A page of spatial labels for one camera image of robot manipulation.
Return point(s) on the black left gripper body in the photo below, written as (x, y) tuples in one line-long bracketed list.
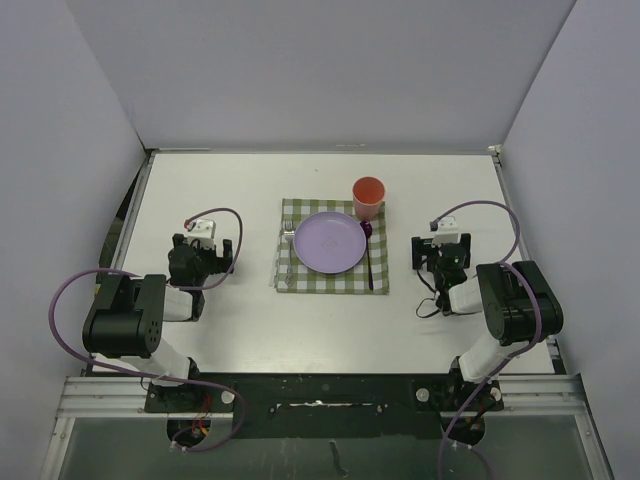
[(209, 263)]

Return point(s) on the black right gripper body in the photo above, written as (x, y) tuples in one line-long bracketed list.
[(423, 248)]

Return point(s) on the purple plastic spoon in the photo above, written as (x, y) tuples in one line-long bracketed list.
[(368, 230)]

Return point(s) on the green white checkered cloth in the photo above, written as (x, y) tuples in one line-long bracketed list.
[(354, 280)]

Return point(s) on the silver metal fork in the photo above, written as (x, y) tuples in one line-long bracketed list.
[(289, 234)]

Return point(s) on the orange plastic cup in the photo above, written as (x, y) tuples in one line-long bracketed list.
[(368, 194)]

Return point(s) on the purple plastic plate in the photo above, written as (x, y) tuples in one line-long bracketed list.
[(329, 242)]

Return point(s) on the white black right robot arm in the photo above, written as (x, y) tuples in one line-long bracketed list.
[(518, 305)]

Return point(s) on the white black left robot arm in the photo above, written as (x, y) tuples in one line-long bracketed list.
[(127, 316)]

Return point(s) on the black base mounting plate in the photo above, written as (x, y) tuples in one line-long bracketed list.
[(354, 422)]

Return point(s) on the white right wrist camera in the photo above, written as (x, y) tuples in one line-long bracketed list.
[(444, 231)]

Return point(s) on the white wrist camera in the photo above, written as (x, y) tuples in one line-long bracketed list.
[(444, 231), (200, 233)]

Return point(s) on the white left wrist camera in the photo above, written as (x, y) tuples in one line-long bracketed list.
[(200, 233)]

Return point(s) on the aluminium front frame rail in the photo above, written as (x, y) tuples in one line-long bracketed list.
[(120, 397)]

